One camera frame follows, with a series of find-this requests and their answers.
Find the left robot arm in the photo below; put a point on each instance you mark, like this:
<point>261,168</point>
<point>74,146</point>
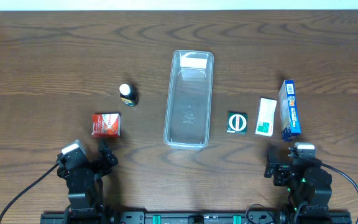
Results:
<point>84,178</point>

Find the blue tall medicine box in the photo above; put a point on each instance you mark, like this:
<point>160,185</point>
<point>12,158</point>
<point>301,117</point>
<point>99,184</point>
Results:
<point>290,122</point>

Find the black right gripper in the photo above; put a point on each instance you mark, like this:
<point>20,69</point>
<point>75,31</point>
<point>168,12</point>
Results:
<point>279,171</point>

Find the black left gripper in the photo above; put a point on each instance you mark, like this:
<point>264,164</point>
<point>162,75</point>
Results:
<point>99,164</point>

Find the green white round-logo box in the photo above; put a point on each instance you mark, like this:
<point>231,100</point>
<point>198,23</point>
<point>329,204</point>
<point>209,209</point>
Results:
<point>237,123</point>

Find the dark syrup bottle white cap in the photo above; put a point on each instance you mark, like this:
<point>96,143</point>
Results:
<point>128,94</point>

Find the clear plastic container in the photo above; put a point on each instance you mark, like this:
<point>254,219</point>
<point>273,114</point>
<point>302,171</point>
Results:
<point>189,100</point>

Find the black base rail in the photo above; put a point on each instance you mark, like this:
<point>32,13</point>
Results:
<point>253,216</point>

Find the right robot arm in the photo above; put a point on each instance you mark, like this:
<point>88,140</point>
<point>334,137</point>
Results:
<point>308,184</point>

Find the red Panadol box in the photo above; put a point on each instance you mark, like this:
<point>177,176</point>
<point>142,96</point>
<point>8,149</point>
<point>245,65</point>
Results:
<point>106,125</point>

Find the white green medicine box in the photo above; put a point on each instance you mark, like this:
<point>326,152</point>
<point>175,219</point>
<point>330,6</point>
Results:
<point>265,119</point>

